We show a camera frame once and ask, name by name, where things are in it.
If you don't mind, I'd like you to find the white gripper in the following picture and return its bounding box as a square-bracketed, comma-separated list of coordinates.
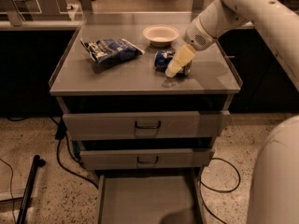
[165, 15, 216, 77]

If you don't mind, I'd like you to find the blue pepsi can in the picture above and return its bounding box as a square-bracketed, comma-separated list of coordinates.
[154, 50, 191, 76]

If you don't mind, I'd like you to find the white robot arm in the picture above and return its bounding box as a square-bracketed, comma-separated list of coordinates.
[165, 0, 299, 224]

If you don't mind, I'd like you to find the top grey drawer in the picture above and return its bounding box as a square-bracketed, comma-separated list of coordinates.
[63, 111, 230, 141]

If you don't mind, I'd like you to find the grey drawer cabinet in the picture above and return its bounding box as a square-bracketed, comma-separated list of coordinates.
[50, 13, 242, 218]

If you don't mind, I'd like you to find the middle grey drawer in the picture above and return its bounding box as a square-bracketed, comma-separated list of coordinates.
[80, 148, 214, 171]

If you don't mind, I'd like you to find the bottom grey open drawer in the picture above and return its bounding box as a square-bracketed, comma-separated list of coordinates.
[94, 175, 205, 224]

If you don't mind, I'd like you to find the white paper bowl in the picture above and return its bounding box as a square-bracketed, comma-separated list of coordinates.
[143, 24, 179, 48]

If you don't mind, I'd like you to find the blue chip bag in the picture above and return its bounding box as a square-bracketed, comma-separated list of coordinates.
[80, 38, 145, 64]

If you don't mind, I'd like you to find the black metal bar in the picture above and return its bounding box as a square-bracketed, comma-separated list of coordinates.
[17, 155, 46, 224]

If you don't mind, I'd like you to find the black floor cable right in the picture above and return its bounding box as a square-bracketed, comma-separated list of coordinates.
[199, 157, 242, 224]

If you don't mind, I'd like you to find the black floor cable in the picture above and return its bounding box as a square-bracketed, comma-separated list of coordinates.
[199, 157, 242, 224]
[48, 115, 99, 189]

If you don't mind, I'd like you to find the black floor cable left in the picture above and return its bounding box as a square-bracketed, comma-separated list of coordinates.
[48, 115, 99, 189]

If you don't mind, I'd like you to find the white horizontal rail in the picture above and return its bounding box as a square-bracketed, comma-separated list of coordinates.
[0, 21, 82, 31]

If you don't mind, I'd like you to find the thin black cable far left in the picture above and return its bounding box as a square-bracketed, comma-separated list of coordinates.
[0, 158, 17, 224]

